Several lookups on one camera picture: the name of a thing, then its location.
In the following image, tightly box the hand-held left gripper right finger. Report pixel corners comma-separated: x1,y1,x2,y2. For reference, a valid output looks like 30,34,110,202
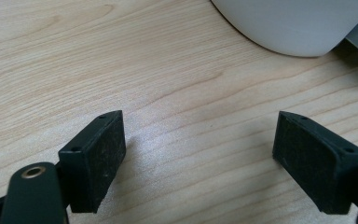
271,110,358,216

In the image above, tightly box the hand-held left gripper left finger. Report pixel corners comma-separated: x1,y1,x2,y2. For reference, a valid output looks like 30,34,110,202
58,109,127,215

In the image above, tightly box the white pedal trash can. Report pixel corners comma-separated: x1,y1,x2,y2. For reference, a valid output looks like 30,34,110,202
210,0,358,59

